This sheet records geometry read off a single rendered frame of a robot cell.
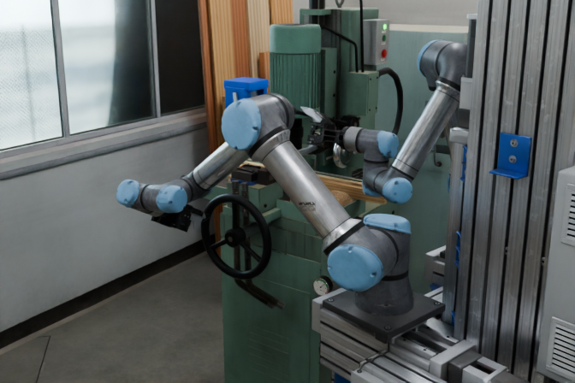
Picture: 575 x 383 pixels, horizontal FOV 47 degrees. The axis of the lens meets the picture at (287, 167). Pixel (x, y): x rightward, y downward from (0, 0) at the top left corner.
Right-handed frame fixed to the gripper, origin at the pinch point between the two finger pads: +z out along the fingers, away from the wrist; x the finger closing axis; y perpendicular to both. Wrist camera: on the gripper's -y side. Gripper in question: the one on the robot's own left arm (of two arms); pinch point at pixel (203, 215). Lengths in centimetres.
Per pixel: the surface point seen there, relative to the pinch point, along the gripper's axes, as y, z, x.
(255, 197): -10.4, 10.3, 10.4
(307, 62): -58, 8, 16
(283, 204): -11.7, 20.5, 15.0
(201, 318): 41, 106, -69
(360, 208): -19, 36, 35
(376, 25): -83, 29, 25
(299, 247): 0.3, 27.5, 21.7
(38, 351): 75, 49, -108
